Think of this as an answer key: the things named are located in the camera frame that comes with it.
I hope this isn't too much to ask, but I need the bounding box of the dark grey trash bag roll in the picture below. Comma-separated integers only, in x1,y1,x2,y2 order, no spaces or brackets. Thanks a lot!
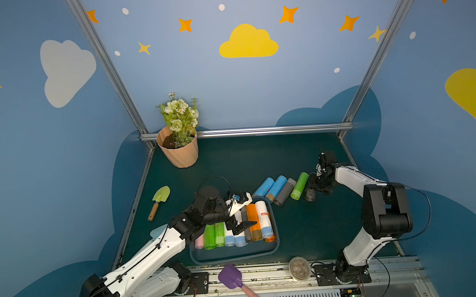
240,205,253,243

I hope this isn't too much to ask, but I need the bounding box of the orange trash bag roll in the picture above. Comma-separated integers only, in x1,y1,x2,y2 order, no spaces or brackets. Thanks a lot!
246,203,263,241
264,235,276,243

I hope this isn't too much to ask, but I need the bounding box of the white blue trash bag roll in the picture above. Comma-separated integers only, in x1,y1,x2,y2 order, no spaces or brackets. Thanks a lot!
224,229,236,247

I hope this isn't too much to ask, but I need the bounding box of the white roll blue end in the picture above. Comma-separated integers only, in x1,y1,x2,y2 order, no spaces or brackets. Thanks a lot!
255,200,274,239

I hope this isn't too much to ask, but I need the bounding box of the green trash bag roll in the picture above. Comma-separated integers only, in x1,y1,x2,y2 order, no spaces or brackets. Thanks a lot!
204,225,216,251

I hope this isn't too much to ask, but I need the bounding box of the pink trash bag roll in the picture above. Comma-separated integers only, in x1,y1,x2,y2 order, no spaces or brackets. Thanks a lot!
195,235,205,250

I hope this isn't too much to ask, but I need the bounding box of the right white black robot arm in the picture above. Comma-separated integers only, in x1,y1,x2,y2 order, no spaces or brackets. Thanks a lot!
305,152,413,271

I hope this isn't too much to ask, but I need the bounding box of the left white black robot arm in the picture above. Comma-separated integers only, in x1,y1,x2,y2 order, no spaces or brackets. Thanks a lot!
79,186,255,297

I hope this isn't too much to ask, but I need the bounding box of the teal plastic storage box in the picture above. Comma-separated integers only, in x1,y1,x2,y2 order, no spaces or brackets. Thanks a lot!
189,197,281,265

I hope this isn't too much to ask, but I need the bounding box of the round clear lid dish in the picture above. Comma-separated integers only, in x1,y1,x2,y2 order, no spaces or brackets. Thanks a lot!
289,256,312,282

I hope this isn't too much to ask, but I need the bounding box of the beige flower pot with plant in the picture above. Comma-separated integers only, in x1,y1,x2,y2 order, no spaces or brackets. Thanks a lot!
157,92,199,168

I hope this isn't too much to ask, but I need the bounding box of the light blue toy shovel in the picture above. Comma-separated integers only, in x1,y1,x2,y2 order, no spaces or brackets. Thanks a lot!
149,224,168,240

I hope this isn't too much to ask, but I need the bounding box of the right circuit board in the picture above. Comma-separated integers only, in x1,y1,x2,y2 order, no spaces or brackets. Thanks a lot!
339,288,366,297

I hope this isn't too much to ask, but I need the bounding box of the purple toy shovel pink handle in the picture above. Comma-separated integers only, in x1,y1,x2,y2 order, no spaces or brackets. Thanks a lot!
218,263,259,297

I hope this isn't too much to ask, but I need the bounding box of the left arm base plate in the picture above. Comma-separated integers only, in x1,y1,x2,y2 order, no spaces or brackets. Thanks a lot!
175,272,209,296

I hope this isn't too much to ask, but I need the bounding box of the green trowel wooden handle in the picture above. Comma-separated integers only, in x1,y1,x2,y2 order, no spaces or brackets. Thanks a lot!
148,186,171,221

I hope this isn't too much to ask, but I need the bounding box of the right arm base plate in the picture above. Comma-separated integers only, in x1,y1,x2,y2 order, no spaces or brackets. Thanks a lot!
311,263,372,286

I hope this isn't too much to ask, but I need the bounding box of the aluminium frame rail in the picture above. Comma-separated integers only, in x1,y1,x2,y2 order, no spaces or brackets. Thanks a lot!
140,120,355,143

